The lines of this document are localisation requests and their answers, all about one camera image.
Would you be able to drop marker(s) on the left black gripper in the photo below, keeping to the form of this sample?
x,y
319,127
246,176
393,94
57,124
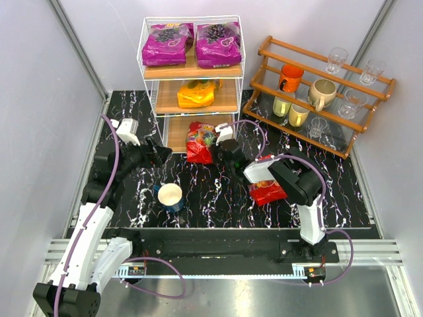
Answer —
x,y
149,150

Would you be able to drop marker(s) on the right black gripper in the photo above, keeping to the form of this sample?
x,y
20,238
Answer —
x,y
223,153

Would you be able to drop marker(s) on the red candy bag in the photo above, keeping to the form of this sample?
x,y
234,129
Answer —
x,y
263,186
200,138

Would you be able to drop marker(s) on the yellow orange candy bag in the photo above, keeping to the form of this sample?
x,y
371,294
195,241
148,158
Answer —
x,y
198,93

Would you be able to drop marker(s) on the purple grape candy bag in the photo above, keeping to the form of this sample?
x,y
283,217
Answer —
x,y
167,44

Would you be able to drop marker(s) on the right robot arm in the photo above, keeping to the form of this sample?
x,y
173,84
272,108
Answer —
x,y
300,179

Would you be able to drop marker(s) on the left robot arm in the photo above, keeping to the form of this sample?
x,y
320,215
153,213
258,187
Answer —
x,y
76,285

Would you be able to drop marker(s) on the blue paper cup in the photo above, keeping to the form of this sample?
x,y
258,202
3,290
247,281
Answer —
x,y
170,197

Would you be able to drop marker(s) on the light green mug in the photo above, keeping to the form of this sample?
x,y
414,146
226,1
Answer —
x,y
281,107

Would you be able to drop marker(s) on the pale yellow mug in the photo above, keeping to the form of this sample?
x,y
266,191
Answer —
x,y
297,115

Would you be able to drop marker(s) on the clear glass bottom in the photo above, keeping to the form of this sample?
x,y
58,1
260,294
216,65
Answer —
x,y
318,125

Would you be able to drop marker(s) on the clear glass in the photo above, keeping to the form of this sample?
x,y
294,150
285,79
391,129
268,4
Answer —
x,y
318,125
373,69
336,60
352,102

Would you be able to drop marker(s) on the orange mug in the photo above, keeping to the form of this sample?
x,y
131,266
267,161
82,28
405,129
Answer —
x,y
290,78

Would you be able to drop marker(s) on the wooden cup rack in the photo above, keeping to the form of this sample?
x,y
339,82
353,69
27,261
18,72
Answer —
x,y
293,93

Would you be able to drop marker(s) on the beige large mug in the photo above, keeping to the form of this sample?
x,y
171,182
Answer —
x,y
321,94

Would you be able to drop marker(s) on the clear glass middle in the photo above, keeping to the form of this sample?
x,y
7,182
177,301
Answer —
x,y
352,102

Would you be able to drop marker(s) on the clear glass top left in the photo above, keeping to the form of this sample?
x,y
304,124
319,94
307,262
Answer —
x,y
336,60

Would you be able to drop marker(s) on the clear glass top right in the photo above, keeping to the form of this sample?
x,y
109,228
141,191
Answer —
x,y
373,69

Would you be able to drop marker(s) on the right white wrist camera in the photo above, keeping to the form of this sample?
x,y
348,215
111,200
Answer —
x,y
224,132

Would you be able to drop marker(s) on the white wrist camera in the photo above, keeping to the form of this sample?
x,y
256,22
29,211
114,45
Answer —
x,y
224,132
126,130

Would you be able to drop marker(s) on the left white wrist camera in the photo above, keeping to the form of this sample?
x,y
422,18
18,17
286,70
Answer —
x,y
126,130

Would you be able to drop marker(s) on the white wire wooden shelf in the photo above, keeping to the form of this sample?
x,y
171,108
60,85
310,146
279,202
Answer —
x,y
193,70

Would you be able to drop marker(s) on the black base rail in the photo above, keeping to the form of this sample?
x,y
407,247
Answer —
x,y
224,252

